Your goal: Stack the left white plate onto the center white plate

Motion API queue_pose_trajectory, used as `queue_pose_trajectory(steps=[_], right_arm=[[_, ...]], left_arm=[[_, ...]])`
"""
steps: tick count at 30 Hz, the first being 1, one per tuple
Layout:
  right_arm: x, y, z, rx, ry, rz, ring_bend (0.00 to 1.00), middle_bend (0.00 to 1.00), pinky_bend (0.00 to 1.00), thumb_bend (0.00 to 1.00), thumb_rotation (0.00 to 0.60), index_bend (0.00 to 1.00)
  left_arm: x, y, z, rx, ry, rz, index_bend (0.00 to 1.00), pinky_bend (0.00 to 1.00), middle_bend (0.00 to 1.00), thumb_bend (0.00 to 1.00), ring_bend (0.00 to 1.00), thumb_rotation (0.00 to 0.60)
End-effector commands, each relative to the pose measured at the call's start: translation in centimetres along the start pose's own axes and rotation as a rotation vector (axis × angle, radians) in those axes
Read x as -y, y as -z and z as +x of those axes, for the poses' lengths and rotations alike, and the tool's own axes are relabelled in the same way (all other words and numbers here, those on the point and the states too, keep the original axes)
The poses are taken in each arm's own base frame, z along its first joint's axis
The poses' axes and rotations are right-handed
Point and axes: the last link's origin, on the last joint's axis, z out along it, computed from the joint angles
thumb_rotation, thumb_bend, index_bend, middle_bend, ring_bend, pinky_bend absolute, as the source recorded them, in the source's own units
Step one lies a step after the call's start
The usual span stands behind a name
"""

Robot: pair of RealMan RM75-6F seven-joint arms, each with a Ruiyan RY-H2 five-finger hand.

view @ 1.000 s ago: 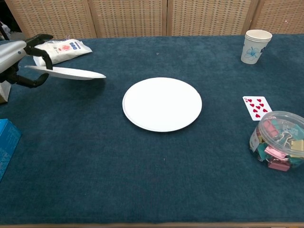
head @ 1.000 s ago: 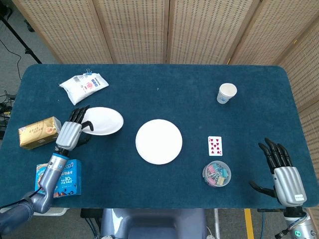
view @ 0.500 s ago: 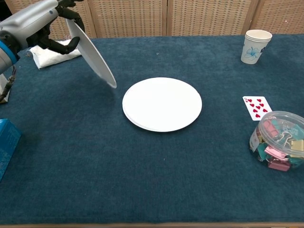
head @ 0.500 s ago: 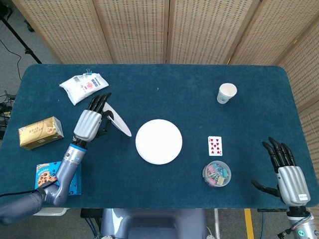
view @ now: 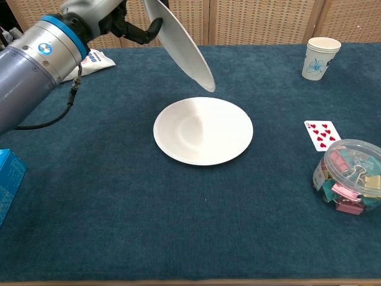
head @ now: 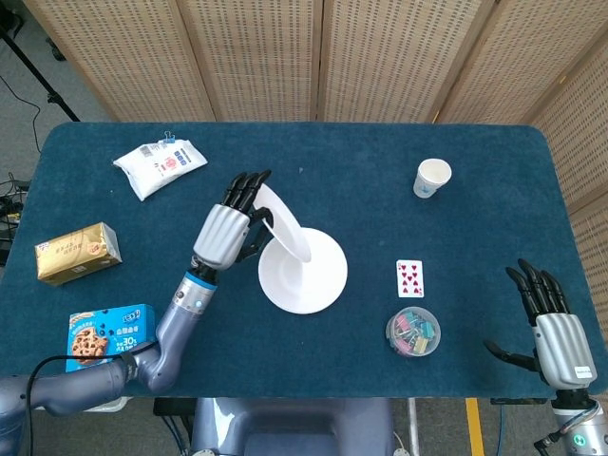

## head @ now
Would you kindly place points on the black flat device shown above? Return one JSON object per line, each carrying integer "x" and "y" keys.
{"x": 171, "y": 407}

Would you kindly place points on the white round plate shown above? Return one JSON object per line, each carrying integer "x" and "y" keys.
{"x": 285, "y": 223}
{"x": 313, "y": 285}

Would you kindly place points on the woven folding screen panel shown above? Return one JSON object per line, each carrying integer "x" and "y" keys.
{"x": 123, "y": 57}
{"x": 256, "y": 57}
{"x": 584, "y": 142}
{"x": 399, "y": 57}
{"x": 522, "y": 47}

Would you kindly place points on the blue-grey robot torso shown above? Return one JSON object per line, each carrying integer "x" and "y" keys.
{"x": 285, "y": 427}

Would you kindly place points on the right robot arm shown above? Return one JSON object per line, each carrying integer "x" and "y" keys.
{"x": 584, "y": 437}

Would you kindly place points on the black tripod stand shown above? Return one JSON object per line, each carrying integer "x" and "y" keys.
{"x": 28, "y": 66}

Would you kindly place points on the white table leg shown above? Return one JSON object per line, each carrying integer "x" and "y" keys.
{"x": 413, "y": 427}

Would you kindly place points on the gold foil box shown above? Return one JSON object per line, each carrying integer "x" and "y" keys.
{"x": 76, "y": 254}

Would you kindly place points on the blue binder clip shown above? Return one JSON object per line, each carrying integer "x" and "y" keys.
{"x": 168, "y": 139}

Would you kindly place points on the nine of hearts playing card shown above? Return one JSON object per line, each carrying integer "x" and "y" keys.
{"x": 409, "y": 279}

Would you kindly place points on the white paper cup blue flower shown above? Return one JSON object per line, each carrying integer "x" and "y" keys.
{"x": 430, "y": 178}

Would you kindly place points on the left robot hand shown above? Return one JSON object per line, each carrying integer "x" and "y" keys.
{"x": 221, "y": 235}

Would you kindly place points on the blue cookie box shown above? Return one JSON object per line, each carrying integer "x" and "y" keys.
{"x": 104, "y": 332}

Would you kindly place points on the white powder bag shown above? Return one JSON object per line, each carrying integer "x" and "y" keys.
{"x": 157, "y": 168}

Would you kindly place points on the clear jar of binder clips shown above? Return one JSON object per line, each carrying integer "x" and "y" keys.
{"x": 412, "y": 332}

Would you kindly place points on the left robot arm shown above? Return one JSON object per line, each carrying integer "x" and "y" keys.
{"x": 183, "y": 323}

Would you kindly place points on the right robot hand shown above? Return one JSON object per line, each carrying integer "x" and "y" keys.
{"x": 565, "y": 347}

